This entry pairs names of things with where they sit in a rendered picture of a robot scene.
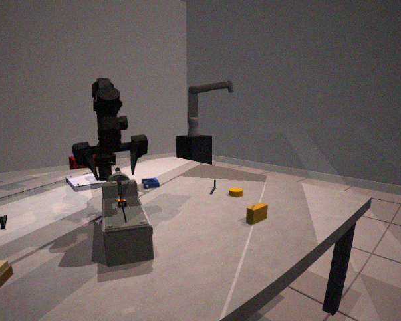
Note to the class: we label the blue c-clamp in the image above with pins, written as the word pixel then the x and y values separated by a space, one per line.
pixel 151 182

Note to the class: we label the short yellow cylinder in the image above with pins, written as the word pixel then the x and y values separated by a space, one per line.
pixel 235 192

